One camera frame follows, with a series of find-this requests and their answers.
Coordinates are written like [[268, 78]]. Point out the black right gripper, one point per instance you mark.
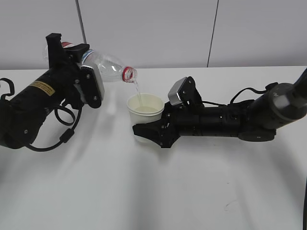
[[176, 121]]

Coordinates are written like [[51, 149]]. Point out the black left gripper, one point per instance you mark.
[[63, 71]]

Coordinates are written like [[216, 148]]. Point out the white paper cup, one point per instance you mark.
[[144, 108]]

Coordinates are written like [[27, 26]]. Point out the clear plastic water bottle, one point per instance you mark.
[[111, 69]]

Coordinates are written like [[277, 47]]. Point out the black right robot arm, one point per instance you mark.
[[257, 120]]

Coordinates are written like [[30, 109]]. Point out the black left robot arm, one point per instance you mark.
[[23, 114]]

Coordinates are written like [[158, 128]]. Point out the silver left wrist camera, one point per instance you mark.
[[91, 84]]

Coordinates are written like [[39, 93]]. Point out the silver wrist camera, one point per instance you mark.
[[184, 92], [91, 84]]

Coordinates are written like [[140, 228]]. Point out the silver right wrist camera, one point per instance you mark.
[[184, 92]]

